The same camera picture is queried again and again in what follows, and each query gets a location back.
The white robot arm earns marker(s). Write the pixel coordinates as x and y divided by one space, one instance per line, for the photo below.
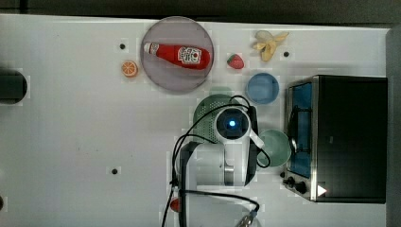
230 161

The red ketchup bottle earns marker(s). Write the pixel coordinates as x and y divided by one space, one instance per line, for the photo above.
185 56

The orange slice toy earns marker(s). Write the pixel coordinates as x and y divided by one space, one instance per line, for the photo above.
129 69

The grey round plate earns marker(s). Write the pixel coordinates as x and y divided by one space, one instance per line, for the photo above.
176 30

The blue bowl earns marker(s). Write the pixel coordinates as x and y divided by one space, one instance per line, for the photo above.
262 88

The green strainer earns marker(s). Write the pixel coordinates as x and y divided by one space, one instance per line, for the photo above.
206 112

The black toaster oven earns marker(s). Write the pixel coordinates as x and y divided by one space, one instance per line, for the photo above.
337 128

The black cylinder at left edge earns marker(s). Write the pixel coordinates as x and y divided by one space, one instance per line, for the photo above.
13 86

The peeled banana toy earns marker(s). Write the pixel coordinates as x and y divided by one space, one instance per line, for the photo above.
266 43

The green mug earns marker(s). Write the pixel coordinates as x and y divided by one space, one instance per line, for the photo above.
276 151

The toy strawberry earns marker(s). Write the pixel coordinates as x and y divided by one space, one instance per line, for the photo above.
235 62

